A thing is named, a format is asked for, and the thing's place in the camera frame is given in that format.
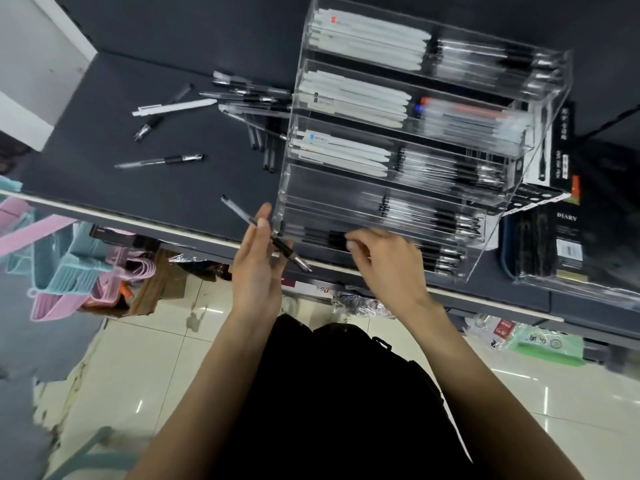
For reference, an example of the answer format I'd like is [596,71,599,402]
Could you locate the person's right hand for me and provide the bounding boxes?
[345,227,444,324]

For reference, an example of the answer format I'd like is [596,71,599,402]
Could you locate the person's left hand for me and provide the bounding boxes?
[231,202,296,321]

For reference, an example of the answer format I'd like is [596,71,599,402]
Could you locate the clear gel pen black grip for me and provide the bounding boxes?
[221,195,313,273]

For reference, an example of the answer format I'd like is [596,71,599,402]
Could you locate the person's left forearm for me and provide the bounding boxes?
[125,310,284,480]

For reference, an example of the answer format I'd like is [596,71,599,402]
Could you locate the person's right forearm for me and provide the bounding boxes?
[400,301,587,480]

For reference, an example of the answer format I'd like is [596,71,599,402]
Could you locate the white and red box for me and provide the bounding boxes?
[280,278,346,301]

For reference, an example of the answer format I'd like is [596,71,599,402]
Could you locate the crinkled clear plastic wrap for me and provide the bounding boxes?
[331,291,397,320]

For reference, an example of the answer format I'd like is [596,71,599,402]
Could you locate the row of clear black pens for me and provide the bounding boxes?
[427,37,562,94]
[419,242,467,276]
[377,192,486,241]
[395,147,509,191]

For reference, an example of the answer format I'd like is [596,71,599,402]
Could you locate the row of white pens blue mark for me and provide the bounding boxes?
[287,129,394,178]

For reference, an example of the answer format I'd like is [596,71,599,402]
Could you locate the brown cardboard box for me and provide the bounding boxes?
[102,249,190,318]

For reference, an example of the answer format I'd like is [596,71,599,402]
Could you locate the clear acrylic tiered pen rack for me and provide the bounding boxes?
[270,0,574,286]

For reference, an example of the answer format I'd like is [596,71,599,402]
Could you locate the clear capped gel pen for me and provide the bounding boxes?
[114,154,205,170]

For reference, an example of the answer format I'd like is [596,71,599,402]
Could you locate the row of white pens black mark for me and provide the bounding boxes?
[295,70,414,129]

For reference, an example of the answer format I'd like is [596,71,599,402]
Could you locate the pile of loose clear pens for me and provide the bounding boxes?
[212,71,294,174]

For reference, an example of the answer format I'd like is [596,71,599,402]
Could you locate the white and red packet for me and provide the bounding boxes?
[464,315,522,351]

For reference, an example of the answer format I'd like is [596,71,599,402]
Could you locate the person's black clothing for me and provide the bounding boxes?
[210,313,477,480]

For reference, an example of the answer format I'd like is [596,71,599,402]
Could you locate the row of red and blue pens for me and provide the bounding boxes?
[414,97,532,156]

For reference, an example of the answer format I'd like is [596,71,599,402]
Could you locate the white perforated binder spine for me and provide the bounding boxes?
[500,182,572,218]

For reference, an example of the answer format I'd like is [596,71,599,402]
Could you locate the white retractable pen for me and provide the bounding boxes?
[132,98,219,117]

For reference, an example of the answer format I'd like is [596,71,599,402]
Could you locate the dark slim pen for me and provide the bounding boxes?
[133,83,194,142]

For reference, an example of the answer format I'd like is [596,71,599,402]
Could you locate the pile of pink and blue hangers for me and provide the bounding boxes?
[0,176,167,323]

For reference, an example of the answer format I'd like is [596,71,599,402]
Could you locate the green packet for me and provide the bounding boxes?
[509,324,587,368]

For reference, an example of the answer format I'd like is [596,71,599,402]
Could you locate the row of white pens red mark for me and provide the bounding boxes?
[307,9,432,74]

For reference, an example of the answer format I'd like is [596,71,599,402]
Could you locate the black diary notebook in wrap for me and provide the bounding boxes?
[514,139,640,296]

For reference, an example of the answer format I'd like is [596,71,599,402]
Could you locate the black pen box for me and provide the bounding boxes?
[536,102,577,196]

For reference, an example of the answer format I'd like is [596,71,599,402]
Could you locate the black cable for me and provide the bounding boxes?
[574,107,640,141]

